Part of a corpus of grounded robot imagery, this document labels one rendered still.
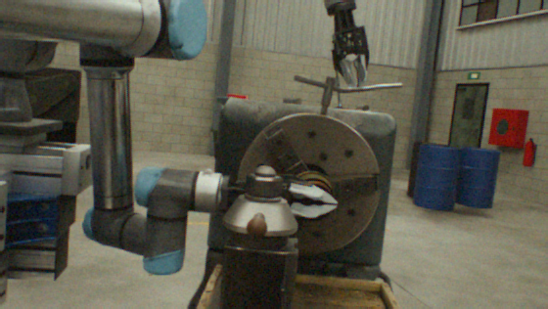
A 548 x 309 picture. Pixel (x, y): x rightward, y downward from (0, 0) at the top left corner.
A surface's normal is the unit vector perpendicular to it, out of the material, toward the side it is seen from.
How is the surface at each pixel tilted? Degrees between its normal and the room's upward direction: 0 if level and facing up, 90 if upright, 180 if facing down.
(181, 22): 89
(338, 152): 90
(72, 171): 90
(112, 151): 96
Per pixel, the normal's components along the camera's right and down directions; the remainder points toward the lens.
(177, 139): 0.26, 0.12
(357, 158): -0.03, 0.10
